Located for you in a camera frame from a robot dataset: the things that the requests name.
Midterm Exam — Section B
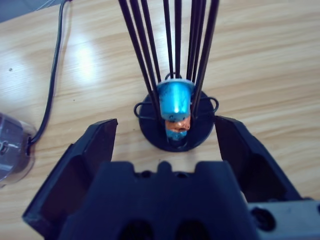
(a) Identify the orange coffee capsule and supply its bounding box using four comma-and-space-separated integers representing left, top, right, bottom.
166, 118, 191, 132

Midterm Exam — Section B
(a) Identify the black machine power cable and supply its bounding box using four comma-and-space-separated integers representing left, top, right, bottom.
28, 0, 75, 151

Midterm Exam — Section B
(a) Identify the black capsule holder with rods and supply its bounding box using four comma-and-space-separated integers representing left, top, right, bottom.
117, 0, 221, 153

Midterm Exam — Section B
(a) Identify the light blue coffee capsule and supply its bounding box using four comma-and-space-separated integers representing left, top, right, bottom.
156, 78, 195, 121

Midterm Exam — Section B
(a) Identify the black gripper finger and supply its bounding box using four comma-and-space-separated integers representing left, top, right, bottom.
22, 118, 118, 240
215, 115, 301, 203

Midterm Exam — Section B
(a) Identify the clear water tank dark lid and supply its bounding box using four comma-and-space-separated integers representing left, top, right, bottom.
0, 112, 37, 189

